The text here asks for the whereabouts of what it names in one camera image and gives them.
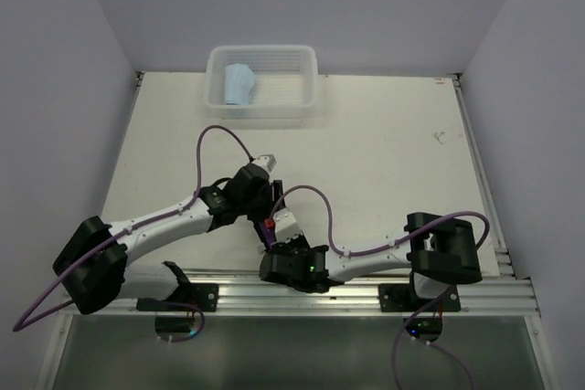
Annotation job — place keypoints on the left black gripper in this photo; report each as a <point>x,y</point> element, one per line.
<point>273,192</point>

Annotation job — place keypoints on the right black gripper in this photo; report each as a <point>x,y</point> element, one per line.
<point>281,248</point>

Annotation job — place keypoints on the purple and grey towel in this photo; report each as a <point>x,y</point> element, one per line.
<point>260,214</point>

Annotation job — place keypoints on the light blue towel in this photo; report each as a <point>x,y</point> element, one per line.
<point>239,84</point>

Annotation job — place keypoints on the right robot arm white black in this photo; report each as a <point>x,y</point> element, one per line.
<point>437,256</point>

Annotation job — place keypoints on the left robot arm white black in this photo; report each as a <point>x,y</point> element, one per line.
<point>100,262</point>

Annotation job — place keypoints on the white plastic basket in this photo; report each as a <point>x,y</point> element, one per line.
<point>286,81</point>

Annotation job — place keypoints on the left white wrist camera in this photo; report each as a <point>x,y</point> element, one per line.
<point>267,162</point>

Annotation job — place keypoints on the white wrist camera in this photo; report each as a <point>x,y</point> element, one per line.
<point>267,162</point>
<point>281,228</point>

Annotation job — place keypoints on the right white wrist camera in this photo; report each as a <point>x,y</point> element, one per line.
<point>281,228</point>

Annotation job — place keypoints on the aluminium mounting rail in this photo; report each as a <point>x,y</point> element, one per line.
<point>242,293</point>

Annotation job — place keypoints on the left black base bracket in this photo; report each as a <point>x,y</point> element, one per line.
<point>201,294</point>

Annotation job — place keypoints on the black base bracket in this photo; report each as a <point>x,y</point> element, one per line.
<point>201,294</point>
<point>401,297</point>

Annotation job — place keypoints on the right black base bracket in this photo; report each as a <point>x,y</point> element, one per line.
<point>401,297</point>

